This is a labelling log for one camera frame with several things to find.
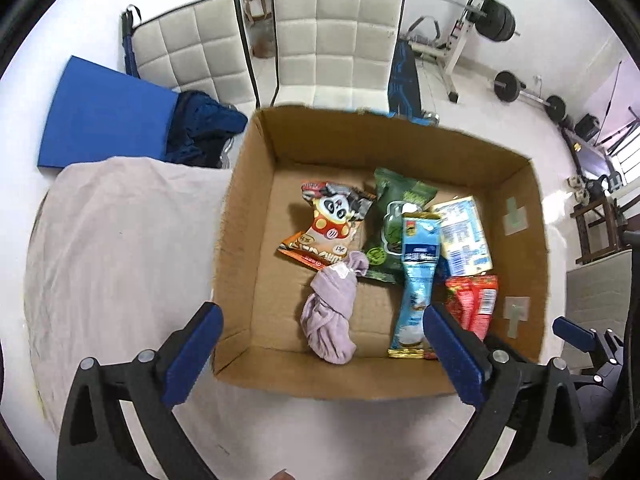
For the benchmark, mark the beige bed sheet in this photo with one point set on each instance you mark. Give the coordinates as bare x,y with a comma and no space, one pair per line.
121,255

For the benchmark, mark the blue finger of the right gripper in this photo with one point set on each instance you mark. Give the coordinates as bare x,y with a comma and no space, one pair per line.
574,335

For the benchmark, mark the right white quilted chair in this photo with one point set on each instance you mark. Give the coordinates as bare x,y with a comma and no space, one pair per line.
335,54

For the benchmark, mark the white quilted chair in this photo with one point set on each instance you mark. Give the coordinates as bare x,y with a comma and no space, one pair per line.
335,54
201,46

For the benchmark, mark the left white quilted chair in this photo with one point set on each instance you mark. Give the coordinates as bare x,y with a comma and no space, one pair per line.
201,46

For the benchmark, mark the red snack bag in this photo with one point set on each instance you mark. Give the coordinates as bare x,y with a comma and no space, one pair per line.
471,301

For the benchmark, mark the lilac knotted towel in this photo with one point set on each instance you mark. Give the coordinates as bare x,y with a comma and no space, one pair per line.
327,311

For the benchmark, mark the wooden side table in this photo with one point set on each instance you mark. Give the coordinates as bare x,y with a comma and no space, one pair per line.
597,228

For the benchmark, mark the yellow blue tissue pack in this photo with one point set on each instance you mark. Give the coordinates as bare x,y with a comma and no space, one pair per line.
462,237

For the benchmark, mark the orange panda snack bag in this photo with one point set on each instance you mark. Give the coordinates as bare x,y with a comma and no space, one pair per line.
338,209

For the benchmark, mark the black speaker box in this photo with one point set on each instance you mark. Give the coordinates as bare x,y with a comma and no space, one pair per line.
587,127

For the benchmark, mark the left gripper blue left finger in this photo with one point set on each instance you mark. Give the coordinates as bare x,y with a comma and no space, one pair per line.
95,441

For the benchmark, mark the green snack bag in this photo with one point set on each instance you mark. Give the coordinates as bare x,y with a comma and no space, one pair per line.
395,195

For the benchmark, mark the dark blue cloth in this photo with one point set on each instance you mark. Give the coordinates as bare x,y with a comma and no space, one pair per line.
201,130

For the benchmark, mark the small barbell on floor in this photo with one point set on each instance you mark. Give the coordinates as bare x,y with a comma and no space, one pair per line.
508,88

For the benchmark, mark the white barbell rack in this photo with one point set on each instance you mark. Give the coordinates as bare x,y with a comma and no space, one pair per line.
445,53

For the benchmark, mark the light blue snack pouch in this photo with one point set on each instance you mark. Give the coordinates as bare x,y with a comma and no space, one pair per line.
420,252

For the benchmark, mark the white plastic chair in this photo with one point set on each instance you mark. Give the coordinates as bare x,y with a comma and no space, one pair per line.
598,294

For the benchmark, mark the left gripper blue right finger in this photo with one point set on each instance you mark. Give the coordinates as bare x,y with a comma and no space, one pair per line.
538,402

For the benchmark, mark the brown wooden stool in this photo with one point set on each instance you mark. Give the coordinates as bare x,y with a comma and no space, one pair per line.
259,25

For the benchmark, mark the blue foam mat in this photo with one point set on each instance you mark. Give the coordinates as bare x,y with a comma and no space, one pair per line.
97,113

